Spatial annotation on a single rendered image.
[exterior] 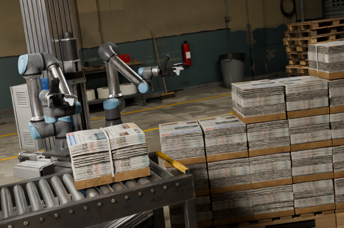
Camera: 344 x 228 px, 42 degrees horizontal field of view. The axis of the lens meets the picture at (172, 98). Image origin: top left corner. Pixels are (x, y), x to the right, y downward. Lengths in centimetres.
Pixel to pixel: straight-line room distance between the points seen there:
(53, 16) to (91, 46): 627
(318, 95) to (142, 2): 712
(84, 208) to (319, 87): 179
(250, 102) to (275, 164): 47
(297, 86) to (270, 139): 40
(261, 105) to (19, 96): 171
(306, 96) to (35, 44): 188
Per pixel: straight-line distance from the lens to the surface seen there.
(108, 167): 225
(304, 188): 330
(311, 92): 315
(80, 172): 224
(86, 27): 942
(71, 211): 210
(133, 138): 223
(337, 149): 330
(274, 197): 325
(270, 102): 307
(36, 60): 287
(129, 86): 907
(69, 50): 314
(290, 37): 980
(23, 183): 256
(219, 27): 1060
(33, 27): 325
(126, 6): 975
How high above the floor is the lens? 154
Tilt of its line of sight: 9 degrees down
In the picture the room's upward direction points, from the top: 6 degrees counter-clockwise
